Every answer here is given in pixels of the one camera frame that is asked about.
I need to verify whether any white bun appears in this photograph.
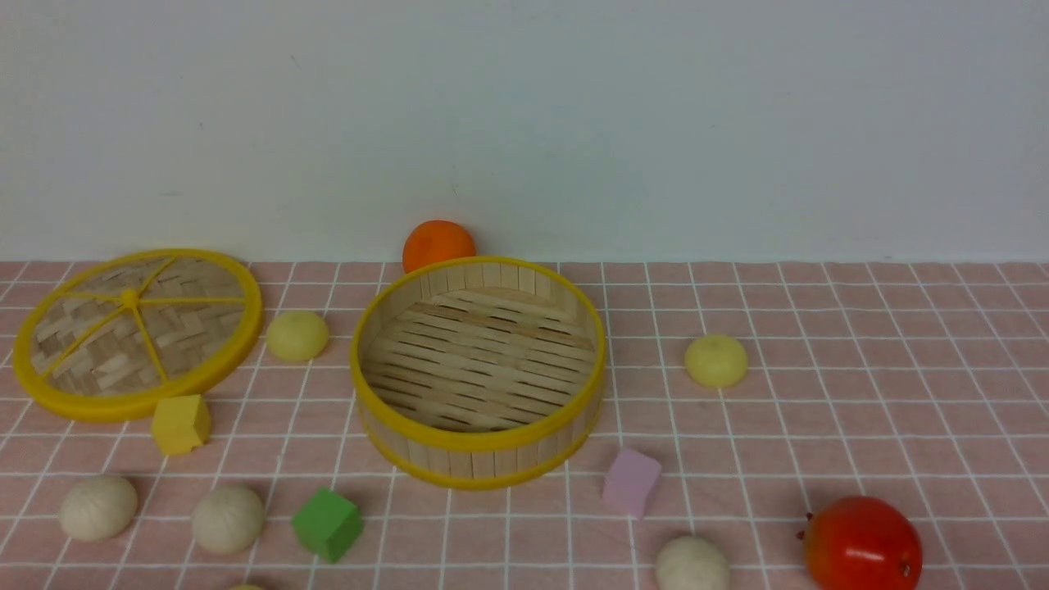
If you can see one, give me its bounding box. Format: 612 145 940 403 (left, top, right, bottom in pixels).
191 485 266 554
655 535 731 590
57 475 140 542

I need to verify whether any bamboo steamer tray yellow rim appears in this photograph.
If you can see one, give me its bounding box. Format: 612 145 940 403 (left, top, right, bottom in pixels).
348 256 608 490

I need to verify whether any bamboo steamer lid yellow rim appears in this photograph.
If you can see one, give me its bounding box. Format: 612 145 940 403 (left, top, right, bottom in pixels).
10 249 265 423

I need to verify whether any orange fruit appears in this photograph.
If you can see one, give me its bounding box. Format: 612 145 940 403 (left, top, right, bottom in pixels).
402 220 477 274

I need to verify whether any pink foam block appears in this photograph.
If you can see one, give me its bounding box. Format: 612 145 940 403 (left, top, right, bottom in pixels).
601 446 662 519

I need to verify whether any pink checkered tablecloth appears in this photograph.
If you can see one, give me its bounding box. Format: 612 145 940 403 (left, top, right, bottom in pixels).
1 261 1048 589

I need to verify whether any green foam cube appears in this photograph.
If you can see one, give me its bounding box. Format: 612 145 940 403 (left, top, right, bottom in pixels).
291 487 364 564

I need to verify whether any yellow foam block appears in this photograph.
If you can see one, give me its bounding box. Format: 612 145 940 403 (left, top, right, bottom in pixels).
151 393 212 456

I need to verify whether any red tomato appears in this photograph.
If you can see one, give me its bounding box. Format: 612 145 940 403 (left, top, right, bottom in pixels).
797 496 923 589

